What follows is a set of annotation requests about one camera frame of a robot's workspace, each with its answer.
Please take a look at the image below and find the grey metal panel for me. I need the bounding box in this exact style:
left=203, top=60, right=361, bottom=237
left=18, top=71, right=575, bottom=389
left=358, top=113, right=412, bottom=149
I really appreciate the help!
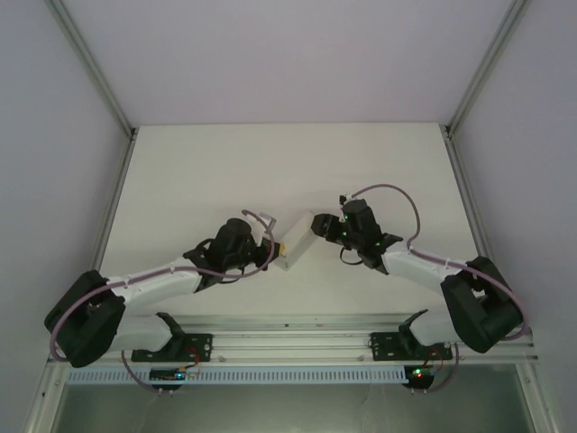
left=53, top=364, right=542, bottom=433

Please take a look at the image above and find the white paper box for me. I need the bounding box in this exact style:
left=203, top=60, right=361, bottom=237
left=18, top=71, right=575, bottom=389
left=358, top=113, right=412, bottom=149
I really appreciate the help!
left=275, top=209, right=320, bottom=272

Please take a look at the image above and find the white slotted cable duct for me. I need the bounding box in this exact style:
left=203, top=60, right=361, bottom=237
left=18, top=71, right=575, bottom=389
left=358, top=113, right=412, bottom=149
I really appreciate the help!
left=66, top=367, right=409, bottom=385

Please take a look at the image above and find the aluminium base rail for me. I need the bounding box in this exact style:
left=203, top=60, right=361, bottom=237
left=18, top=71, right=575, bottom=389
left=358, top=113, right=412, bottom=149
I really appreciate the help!
left=44, top=313, right=540, bottom=366

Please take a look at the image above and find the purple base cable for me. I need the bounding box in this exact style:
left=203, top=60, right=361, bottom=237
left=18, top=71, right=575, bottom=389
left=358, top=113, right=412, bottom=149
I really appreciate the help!
left=412, top=345, right=461, bottom=394
left=120, top=349, right=164, bottom=394

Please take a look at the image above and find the aluminium frame post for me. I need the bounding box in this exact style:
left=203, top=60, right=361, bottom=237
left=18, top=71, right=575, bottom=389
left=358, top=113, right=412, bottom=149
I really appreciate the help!
left=42, top=0, right=137, bottom=137
left=444, top=0, right=536, bottom=134

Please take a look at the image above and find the aluminium table side rail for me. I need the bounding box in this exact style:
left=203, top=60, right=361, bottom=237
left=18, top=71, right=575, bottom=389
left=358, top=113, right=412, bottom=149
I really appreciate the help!
left=444, top=125, right=537, bottom=348
left=87, top=128, right=139, bottom=276

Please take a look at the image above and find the small circuit board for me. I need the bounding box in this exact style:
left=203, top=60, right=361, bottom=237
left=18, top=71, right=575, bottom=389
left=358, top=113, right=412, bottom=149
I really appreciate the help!
left=148, top=367, right=188, bottom=384
left=405, top=365, right=436, bottom=384

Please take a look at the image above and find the thin black cable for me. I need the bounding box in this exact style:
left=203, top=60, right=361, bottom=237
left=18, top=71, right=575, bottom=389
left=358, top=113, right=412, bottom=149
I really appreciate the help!
left=338, top=246, right=362, bottom=267

